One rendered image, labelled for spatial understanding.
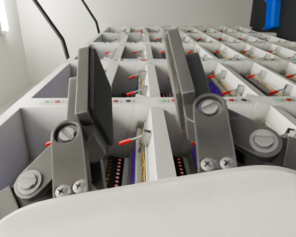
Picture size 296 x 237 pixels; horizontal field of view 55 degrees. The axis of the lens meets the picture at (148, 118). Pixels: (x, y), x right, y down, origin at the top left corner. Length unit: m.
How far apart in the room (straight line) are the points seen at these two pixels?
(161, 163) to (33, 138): 0.56
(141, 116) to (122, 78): 0.71
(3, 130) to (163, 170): 0.50
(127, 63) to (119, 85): 0.14
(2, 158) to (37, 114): 0.19
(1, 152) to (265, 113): 0.83
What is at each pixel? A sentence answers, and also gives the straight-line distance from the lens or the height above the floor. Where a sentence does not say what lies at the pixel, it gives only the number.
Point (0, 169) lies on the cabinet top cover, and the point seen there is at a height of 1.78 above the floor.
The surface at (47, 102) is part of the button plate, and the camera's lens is 1.03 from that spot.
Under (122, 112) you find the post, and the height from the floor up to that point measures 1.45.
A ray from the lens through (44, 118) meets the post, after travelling 1.01.
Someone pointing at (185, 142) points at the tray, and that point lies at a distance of 1.01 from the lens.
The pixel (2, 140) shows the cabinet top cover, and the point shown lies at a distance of 0.91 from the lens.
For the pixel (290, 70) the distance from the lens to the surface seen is 1.77.
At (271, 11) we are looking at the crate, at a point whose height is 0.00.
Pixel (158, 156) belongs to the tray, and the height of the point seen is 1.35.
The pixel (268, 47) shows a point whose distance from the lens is 2.52.
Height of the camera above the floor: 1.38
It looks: 1 degrees down
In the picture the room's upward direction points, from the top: 91 degrees counter-clockwise
